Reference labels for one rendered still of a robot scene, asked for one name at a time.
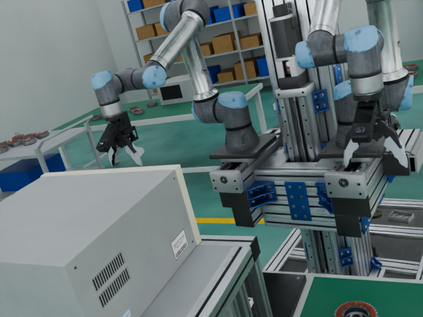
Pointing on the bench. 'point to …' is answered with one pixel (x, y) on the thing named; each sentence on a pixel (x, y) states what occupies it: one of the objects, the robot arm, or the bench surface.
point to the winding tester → (94, 241)
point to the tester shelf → (207, 278)
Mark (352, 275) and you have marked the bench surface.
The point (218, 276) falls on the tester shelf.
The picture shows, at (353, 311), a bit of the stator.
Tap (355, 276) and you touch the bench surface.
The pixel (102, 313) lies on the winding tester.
